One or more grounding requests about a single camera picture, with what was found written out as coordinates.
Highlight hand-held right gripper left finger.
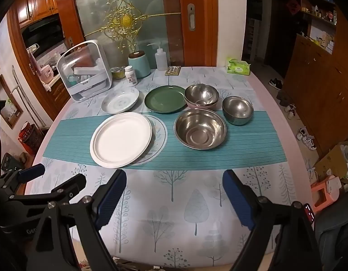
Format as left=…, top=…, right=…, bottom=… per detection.
left=27, top=169, right=128, bottom=271

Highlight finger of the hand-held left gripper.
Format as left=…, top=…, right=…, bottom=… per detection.
left=7, top=173, right=88, bottom=204
left=0, top=163, right=46, bottom=189

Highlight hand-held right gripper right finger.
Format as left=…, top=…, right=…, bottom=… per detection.
left=222, top=169, right=323, bottom=271

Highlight large white plate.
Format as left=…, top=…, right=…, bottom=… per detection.
left=90, top=112, right=153, bottom=168

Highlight large steel bowl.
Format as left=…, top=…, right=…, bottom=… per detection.
left=174, top=109, right=227, bottom=151

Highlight white patterned plate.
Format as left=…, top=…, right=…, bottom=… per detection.
left=101, top=87, right=140, bottom=115

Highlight green plate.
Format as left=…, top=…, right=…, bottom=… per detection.
left=144, top=85, right=188, bottom=114

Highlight red basket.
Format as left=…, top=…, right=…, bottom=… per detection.
left=18, top=121, right=45, bottom=154

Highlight tree print tablecloth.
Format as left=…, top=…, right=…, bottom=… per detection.
left=24, top=66, right=312, bottom=269

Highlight pink plastic stool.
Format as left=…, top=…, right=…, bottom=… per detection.
left=311, top=175, right=343, bottom=215

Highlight small steel bowl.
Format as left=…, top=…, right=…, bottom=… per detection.
left=222, top=96, right=254, bottom=126

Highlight white sneaker pair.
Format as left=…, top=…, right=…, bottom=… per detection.
left=296, top=128, right=316, bottom=150

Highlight pink bowl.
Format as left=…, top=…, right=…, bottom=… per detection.
left=184, top=99, right=219, bottom=111

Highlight cardboard box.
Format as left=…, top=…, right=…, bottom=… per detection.
left=313, top=141, right=348, bottom=187

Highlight white shoe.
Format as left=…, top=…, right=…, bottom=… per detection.
left=284, top=103, right=297, bottom=119

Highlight person's grey clothing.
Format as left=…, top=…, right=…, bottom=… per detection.
left=315, top=217, right=348, bottom=271

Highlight medium steel bowl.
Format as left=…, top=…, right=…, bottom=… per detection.
left=184, top=84, right=219, bottom=105

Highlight white plastic storage box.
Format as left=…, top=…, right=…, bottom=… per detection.
left=57, top=40, right=113, bottom=102

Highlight black shoe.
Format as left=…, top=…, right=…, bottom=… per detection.
left=268, top=78, right=284, bottom=91

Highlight small tin can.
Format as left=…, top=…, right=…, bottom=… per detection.
left=110, top=67, right=126, bottom=79

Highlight white pill bottle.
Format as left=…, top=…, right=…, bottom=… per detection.
left=124, top=66, right=138, bottom=87

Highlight green tissue pack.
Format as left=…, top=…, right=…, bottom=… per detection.
left=226, top=58, right=251, bottom=76

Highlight teal canister with brown lid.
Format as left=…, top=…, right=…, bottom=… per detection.
left=128, top=51, right=151, bottom=79

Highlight wooden cabinet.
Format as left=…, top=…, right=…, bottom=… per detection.
left=284, top=34, right=348, bottom=159

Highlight clear squeeze bottle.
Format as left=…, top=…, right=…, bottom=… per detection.
left=147, top=43, right=167, bottom=72

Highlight wooden glass door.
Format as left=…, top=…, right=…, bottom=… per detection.
left=53, top=0, right=219, bottom=71

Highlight wooden kitchen cabinets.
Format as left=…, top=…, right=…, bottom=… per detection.
left=16, top=0, right=59, bottom=29

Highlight gold door ornament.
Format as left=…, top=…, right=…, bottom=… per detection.
left=84, top=0, right=181, bottom=52

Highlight wooden shelf unit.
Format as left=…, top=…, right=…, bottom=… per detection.
left=299, top=0, right=338, bottom=54

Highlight metal door handle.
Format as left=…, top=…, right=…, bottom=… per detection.
left=187, top=3, right=196, bottom=31

